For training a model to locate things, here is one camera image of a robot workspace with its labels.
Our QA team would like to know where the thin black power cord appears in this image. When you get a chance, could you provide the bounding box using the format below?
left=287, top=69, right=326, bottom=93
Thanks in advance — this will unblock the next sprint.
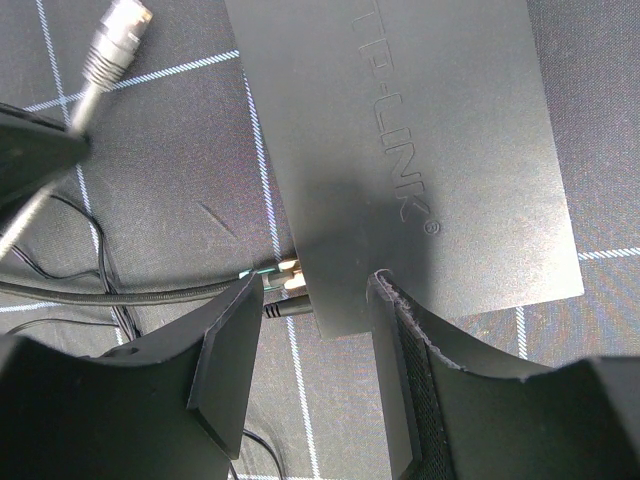
left=0, top=192, right=315, bottom=480

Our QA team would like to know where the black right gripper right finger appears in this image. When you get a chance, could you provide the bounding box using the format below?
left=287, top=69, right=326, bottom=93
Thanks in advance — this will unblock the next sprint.
left=366, top=270, right=639, bottom=479

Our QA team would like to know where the black cable with teal plug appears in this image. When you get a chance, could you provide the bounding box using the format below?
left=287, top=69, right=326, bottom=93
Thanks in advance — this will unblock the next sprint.
left=0, top=257, right=306, bottom=307

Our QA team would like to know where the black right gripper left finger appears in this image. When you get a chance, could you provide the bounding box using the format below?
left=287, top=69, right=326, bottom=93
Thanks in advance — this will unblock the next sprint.
left=1, top=275, right=263, bottom=479

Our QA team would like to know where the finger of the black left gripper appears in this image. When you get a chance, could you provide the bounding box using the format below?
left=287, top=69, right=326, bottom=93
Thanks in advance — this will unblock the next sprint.
left=1, top=103, right=90, bottom=200

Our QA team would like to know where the black network switch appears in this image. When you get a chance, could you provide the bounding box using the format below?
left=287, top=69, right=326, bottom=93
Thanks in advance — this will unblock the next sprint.
left=226, top=1, right=584, bottom=338

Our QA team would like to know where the grey ethernet cable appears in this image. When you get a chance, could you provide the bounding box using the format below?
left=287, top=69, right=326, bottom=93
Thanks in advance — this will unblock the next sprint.
left=0, top=0, right=155, bottom=261

